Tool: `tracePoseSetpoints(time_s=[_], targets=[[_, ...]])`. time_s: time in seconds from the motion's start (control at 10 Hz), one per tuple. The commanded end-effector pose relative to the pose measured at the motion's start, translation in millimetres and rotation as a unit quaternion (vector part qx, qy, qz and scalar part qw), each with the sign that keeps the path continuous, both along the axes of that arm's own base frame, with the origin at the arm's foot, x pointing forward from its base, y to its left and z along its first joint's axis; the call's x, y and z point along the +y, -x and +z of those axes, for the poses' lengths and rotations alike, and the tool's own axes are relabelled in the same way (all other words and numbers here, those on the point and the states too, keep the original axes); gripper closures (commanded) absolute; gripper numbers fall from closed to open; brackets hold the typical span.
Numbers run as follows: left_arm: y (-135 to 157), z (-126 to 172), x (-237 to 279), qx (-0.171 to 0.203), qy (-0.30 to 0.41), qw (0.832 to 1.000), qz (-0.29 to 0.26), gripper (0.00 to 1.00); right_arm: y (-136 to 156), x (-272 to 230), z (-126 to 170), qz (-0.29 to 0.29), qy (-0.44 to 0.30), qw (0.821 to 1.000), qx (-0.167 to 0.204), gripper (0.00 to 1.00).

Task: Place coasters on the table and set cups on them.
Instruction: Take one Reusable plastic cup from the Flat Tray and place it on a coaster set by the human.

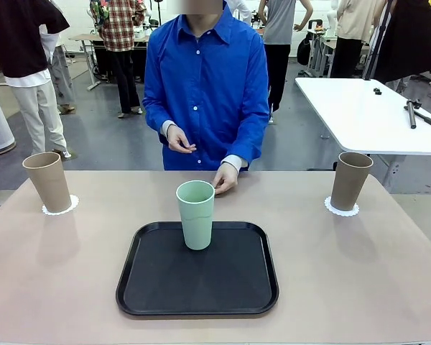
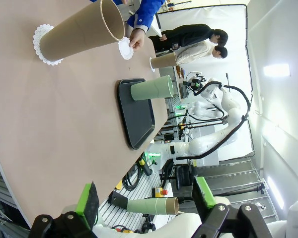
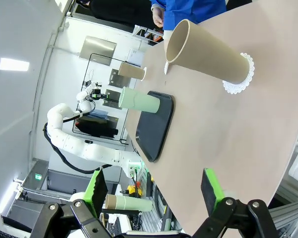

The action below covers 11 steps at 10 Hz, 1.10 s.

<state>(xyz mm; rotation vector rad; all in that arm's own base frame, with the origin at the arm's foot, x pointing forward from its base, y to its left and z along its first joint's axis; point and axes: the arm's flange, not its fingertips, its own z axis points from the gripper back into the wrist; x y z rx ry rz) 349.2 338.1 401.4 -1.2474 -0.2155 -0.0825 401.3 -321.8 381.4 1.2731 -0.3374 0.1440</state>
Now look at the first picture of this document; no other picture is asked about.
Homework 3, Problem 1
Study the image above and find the person's left hand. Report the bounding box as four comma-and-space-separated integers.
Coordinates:
212, 163, 240, 196

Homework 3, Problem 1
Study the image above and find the person in plaid shirt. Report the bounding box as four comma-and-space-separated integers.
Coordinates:
89, 0, 147, 119

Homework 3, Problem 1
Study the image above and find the mint green tall cup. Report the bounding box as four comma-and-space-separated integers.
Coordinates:
175, 180, 216, 251

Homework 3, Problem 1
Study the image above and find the person in black dress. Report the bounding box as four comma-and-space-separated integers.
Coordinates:
375, 0, 431, 95

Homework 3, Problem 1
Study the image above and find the white scalloped paper coaster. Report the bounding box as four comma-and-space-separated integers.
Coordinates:
42, 194, 80, 216
324, 195, 360, 219

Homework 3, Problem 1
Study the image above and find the person in blue shirt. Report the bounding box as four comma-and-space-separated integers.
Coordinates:
142, 0, 271, 172

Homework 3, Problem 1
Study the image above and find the black hanging bag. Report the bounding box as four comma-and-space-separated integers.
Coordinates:
296, 35, 312, 66

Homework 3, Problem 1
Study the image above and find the grey background desk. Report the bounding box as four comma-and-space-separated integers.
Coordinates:
68, 34, 148, 91

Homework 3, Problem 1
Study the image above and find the white background desk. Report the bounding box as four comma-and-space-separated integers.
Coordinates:
307, 28, 337, 78

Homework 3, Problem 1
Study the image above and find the person in beige top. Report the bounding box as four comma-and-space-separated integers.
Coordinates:
329, 0, 376, 79

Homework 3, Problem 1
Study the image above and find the short black metal rod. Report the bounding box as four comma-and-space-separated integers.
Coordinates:
404, 99, 423, 129

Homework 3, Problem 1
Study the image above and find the person's right hand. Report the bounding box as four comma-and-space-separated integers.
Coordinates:
167, 124, 198, 155

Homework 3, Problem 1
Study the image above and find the black tripod pole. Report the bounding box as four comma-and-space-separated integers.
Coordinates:
362, 0, 396, 81

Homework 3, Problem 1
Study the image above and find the brown tall cup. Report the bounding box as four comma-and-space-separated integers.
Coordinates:
330, 152, 374, 212
22, 152, 73, 213

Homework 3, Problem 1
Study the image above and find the person in white shirt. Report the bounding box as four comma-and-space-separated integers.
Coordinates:
233, 0, 254, 27

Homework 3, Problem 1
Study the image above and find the black plastic tray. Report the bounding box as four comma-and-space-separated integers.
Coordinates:
115, 221, 279, 317

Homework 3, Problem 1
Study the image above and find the blue-sleeved right forearm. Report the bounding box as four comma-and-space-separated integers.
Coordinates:
143, 103, 177, 139

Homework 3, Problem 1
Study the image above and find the person in grey trousers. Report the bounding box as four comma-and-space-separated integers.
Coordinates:
39, 24, 76, 115

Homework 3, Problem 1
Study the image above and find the white folding table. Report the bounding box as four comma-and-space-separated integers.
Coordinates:
295, 77, 431, 193

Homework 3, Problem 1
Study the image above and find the person in black top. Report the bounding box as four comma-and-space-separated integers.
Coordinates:
0, 0, 73, 161

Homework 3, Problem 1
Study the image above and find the person in grey shirt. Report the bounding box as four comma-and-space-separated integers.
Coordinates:
257, 0, 313, 125

